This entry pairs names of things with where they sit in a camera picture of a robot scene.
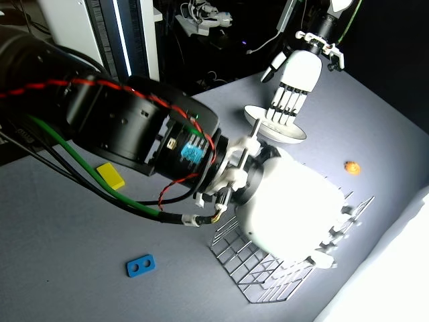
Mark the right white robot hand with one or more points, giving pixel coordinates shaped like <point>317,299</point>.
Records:
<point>291,208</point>

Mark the white equipment on dark shelf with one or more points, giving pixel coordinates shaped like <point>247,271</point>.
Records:
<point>201,23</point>

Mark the white plate with black rim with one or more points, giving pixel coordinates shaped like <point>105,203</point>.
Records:
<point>285,134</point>

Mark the blue block with two holes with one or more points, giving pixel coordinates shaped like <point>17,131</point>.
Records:
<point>140,270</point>

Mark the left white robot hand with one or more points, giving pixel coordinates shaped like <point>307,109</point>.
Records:
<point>301,70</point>

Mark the orange swirl cookie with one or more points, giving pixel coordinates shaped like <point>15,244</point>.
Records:
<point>352,167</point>

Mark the yellow block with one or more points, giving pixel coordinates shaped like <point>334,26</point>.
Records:
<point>111,176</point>

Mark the white cabinet with light strip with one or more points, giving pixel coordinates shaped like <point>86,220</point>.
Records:
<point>67,27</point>

